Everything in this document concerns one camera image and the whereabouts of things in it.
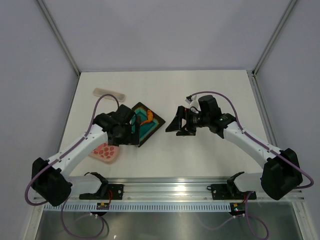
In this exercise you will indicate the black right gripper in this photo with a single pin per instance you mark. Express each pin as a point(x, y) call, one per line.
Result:
point(177, 124)

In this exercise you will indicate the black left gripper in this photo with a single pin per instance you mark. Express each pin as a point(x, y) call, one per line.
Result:
point(132, 139)

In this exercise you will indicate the pink lunch box lid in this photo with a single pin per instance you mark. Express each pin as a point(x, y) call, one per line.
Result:
point(105, 148)

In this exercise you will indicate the pink lunch box base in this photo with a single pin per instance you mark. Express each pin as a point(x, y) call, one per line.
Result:
point(107, 157)

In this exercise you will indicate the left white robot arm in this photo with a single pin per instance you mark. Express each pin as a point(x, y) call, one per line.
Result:
point(51, 178)

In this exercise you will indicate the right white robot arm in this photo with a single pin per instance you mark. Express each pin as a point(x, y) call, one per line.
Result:
point(280, 173)

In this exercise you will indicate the black teal square plate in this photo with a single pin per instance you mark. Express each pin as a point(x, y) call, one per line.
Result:
point(152, 122)

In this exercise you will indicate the orange fried chicken piece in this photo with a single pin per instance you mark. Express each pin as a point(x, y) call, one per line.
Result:
point(149, 117)

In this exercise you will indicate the beige cutlery case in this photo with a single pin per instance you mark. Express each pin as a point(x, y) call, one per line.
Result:
point(98, 92)

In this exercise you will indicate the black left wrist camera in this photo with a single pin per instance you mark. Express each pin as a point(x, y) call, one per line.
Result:
point(123, 115)

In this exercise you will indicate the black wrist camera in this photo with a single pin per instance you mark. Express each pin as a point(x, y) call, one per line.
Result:
point(123, 115)
point(206, 105)

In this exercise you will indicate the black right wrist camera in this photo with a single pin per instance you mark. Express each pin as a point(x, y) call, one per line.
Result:
point(206, 105)

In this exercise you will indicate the aluminium mounting rail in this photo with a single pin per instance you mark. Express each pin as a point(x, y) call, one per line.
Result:
point(167, 189)

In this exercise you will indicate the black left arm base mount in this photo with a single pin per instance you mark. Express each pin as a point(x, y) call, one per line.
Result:
point(110, 191)

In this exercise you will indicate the white slotted cable duct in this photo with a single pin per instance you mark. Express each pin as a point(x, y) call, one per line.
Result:
point(137, 207)

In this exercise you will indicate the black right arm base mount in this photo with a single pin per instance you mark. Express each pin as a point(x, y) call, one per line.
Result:
point(224, 191)

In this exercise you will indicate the left aluminium frame post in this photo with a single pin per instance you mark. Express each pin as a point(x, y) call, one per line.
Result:
point(49, 18)

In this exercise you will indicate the aluminium frame post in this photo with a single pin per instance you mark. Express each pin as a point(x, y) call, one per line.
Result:
point(49, 18)
point(275, 35)

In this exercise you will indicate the right aluminium frame post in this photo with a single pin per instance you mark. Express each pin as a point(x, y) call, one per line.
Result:
point(275, 35)

